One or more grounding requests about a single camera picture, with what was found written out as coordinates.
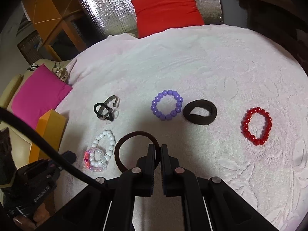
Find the pink translucent bead bracelet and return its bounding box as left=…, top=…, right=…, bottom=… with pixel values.
left=83, top=148, right=107, bottom=172

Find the thin black hair tie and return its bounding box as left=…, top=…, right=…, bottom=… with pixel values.
left=114, top=131, right=161, bottom=174

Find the white bead bracelet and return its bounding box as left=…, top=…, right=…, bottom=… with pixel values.
left=89, top=130, right=116, bottom=168

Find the metal cuff bangle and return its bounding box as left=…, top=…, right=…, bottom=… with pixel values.
left=93, top=95, right=119, bottom=122

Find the small black hair tie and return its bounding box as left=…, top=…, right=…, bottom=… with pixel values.
left=93, top=102, right=114, bottom=123

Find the purple bead bracelet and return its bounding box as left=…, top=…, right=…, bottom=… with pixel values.
left=150, top=89, right=184, bottom=121

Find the red bead bracelet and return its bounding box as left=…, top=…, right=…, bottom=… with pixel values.
left=241, top=106, right=273, bottom=146

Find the orange cardboard tray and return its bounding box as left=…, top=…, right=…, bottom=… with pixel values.
left=29, top=110, right=67, bottom=163

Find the magenta pillow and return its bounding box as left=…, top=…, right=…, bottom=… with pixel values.
left=11, top=64, right=73, bottom=129

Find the white textured blanket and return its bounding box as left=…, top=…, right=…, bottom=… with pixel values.
left=56, top=25, right=307, bottom=230

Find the wooden pillar cabinet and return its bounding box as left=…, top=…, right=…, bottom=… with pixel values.
left=22, top=0, right=87, bottom=61

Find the silver foil insulation panel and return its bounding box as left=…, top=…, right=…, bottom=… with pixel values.
left=79, top=0, right=223, bottom=37

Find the red pillow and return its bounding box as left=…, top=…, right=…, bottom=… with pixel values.
left=131, top=0, right=205, bottom=38

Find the black cable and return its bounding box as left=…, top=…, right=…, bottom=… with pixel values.
left=0, top=107, right=104, bottom=192

